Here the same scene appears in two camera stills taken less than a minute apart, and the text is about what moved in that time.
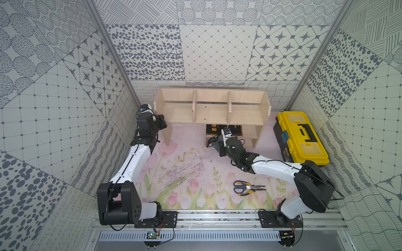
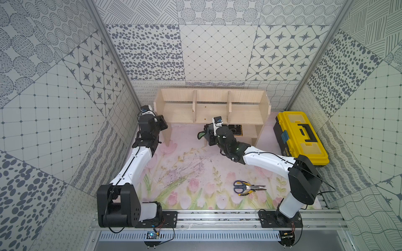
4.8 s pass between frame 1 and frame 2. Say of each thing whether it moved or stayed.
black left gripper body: stayed
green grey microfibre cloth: moved
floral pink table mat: stayed
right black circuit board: stayed
